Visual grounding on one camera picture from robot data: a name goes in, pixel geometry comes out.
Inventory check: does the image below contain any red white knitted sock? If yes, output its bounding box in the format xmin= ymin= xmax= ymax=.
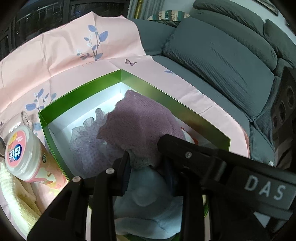
xmin=181 ymin=126 xmax=199 ymax=145

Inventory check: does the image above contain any light blue plush toy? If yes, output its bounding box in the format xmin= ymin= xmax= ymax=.
xmin=113 ymin=167 xmax=183 ymax=240

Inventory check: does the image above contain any purple knitted cloth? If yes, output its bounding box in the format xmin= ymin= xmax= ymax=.
xmin=97 ymin=90 xmax=185 ymax=169

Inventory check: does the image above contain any cream yellow towel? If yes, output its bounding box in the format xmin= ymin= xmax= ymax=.
xmin=1 ymin=161 xmax=41 ymax=237

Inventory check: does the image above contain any purple mesh bath sponge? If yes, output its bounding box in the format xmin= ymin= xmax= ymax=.
xmin=70 ymin=108 xmax=124 ymax=178

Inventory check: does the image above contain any green cardboard box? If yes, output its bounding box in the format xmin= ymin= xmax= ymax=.
xmin=38 ymin=69 xmax=232 ymax=241

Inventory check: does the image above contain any pink lidded plastic jar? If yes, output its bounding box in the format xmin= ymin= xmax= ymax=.
xmin=4 ymin=126 xmax=67 ymax=189

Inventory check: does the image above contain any clear glass bottle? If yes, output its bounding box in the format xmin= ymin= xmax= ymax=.
xmin=0 ymin=111 xmax=33 ymax=161

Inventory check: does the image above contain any grey fabric sofa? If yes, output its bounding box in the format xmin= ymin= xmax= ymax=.
xmin=132 ymin=1 xmax=295 ymax=169

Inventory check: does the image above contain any pink floral tablecloth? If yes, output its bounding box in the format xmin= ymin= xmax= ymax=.
xmin=0 ymin=11 xmax=250 ymax=232

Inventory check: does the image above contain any striped throw pillow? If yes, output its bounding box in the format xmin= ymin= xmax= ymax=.
xmin=147 ymin=10 xmax=190 ymax=22

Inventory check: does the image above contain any grey curtain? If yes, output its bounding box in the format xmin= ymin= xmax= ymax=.
xmin=127 ymin=0 xmax=165 ymax=20

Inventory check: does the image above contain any left framed painting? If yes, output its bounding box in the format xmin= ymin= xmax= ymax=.
xmin=254 ymin=0 xmax=278 ymax=16

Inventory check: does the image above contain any black camera box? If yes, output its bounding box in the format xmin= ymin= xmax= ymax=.
xmin=271 ymin=67 xmax=295 ymax=148

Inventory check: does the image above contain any dark window frame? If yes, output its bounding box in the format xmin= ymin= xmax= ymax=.
xmin=1 ymin=0 xmax=130 ymax=59

